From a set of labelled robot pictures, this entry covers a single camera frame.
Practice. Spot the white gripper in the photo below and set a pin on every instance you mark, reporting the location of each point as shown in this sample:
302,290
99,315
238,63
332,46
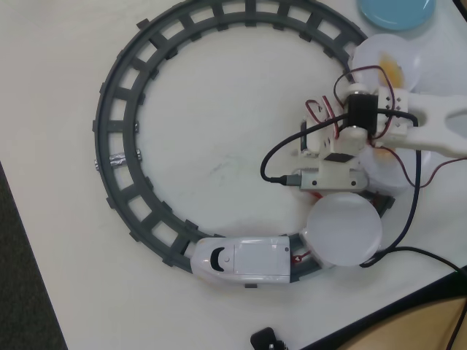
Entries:
309,138

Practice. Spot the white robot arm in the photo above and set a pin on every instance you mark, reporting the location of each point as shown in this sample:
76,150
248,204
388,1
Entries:
438,120

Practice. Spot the orange shrimp sushi toy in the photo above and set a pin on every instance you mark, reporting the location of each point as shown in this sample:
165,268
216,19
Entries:
383,154

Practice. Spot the white Shinkansen toy locomotive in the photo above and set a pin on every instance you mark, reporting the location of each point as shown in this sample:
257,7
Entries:
255,260

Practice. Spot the light blue round dish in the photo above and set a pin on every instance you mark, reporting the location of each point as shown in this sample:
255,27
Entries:
397,12

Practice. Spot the white round plate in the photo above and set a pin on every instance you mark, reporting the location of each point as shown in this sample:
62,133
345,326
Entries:
368,54
394,175
343,229

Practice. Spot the black plastic clamp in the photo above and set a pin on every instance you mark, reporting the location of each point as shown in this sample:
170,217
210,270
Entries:
264,337

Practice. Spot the light wooden desk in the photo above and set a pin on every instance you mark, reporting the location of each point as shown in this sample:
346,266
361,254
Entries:
419,328

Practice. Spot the crumpled silver foil tape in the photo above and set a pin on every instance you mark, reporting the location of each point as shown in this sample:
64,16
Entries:
117,160

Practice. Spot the grey circular toy train track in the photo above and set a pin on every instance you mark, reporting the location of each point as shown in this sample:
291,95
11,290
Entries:
124,91

